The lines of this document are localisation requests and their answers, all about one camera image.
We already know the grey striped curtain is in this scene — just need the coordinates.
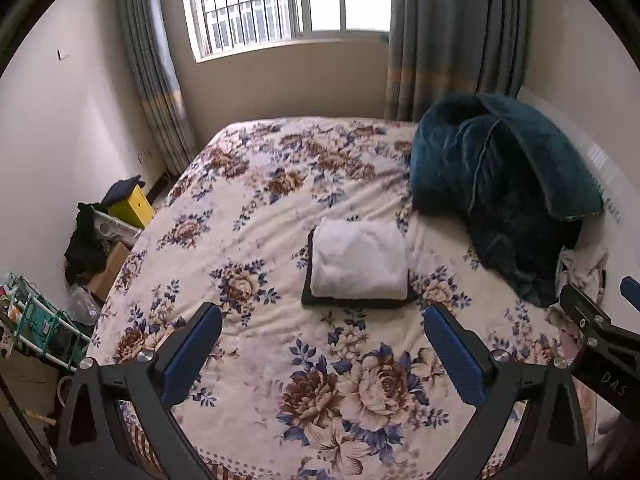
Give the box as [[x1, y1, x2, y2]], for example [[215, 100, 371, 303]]
[[115, 0, 197, 176], [382, 0, 533, 123]]

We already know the yellow box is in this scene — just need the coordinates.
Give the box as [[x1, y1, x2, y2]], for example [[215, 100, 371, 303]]
[[107, 185, 155, 229]]

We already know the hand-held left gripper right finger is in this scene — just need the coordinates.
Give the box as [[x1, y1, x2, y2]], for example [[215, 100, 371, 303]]
[[422, 301, 591, 480]]

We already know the cardboard box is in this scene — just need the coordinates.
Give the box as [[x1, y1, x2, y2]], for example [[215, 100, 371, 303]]
[[87, 242, 132, 303]]

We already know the teal fleece blanket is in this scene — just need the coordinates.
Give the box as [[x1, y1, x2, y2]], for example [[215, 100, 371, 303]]
[[409, 92, 605, 308]]

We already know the black garment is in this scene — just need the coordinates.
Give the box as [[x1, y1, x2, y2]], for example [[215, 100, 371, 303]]
[[301, 228, 420, 309]]

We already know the floral bed sheet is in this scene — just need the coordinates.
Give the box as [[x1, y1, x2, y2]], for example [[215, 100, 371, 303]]
[[92, 117, 621, 480]]

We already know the crumpled beige cloth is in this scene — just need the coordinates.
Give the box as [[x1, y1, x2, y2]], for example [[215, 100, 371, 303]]
[[545, 246, 610, 341]]

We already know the clear plastic bag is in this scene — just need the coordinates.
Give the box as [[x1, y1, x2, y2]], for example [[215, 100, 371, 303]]
[[67, 282, 101, 328]]

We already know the navy cloth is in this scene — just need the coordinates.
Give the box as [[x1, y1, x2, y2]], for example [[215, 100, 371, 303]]
[[100, 175, 146, 208]]

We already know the window with bars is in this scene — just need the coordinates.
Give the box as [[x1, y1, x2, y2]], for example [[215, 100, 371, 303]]
[[177, 0, 396, 64]]

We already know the black clothes pile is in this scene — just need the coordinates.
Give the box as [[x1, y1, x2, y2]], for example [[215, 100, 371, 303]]
[[64, 202, 111, 286]]

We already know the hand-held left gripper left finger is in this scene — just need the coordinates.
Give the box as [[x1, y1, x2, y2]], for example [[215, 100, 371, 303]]
[[56, 301, 223, 480]]

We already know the white knit sweater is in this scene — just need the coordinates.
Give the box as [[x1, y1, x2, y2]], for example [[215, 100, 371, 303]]
[[310, 216, 410, 302]]

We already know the green wire rack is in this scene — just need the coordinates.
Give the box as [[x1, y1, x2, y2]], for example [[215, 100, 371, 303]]
[[0, 272, 93, 373]]

